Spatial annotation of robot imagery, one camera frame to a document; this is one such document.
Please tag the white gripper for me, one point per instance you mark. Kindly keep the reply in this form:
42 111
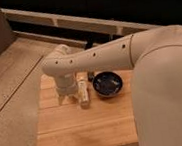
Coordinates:
66 85

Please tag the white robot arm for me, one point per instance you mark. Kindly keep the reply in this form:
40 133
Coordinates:
155 57

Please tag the dark ceramic bowl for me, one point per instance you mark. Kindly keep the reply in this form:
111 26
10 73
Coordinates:
107 84

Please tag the small dark cylinder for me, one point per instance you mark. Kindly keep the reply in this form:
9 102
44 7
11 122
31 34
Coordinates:
91 76

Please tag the wooden board table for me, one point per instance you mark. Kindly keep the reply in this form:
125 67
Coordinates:
107 122

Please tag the white shelf rail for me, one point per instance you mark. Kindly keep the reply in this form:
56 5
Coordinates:
76 23

